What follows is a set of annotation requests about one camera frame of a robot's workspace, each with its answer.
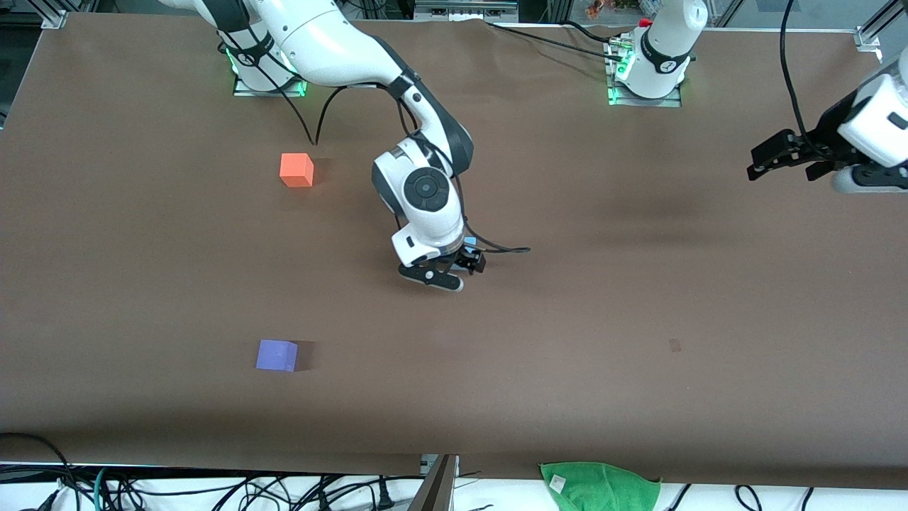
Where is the purple foam block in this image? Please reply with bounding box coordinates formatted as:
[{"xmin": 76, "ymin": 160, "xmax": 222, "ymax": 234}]
[{"xmin": 256, "ymin": 339, "xmax": 299, "ymax": 373}]

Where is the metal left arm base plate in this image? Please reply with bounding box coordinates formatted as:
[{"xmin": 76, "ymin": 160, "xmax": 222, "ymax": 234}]
[{"xmin": 607, "ymin": 39, "xmax": 683, "ymax": 109}]

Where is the green microfibre cloth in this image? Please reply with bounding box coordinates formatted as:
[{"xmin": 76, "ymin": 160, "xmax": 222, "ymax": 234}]
[{"xmin": 539, "ymin": 462, "xmax": 662, "ymax": 511}]

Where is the grey metal post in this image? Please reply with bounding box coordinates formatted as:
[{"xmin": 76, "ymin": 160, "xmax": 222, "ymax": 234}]
[{"xmin": 409, "ymin": 454, "xmax": 459, "ymax": 511}]

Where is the black tangled cable bundle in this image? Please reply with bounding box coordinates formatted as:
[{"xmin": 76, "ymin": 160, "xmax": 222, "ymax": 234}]
[{"xmin": 113, "ymin": 472, "xmax": 426, "ymax": 511}]

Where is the aluminium frame bracket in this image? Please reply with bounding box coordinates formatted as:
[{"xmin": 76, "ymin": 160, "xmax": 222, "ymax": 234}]
[
  {"xmin": 854, "ymin": 0, "xmax": 908, "ymax": 52},
  {"xmin": 39, "ymin": 0, "xmax": 72, "ymax": 31}
]

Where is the orange foam block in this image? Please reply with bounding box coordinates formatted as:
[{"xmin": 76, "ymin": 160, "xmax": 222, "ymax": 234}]
[{"xmin": 279, "ymin": 153, "xmax": 315, "ymax": 188}]

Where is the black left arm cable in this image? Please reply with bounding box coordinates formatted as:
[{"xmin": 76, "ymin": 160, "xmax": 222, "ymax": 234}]
[{"xmin": 780, "ymin": 0, "xmax": 827, "ymax": 146}]

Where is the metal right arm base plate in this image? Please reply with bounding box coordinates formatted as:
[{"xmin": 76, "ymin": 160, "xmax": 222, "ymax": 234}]
[{"xmin": 233, "ymin": 43, "xmax": 309, "ymax": 98}]

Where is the teal cable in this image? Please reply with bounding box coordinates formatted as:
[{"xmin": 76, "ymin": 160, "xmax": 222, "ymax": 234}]
[{"xmin": 91, "ymin": 466, "xmax": 116, "ymax": 511}]

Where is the black cable on table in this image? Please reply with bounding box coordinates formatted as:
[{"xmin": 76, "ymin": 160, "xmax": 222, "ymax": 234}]
[{"xmin": 485, "ymin": 20, "xmax": 626, "ymax": 63}]

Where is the black looped floor cable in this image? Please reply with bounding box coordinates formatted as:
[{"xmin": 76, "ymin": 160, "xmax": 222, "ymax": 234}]
[{"xmin": 0, "ymin": 432, "xmax": 80, "ymax": 511}]

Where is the grey equipment box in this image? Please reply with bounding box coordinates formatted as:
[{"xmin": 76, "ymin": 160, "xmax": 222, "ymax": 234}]
[{"xmin": 414, "ymin": 0, "xmax": 519, "ymax": 23}]

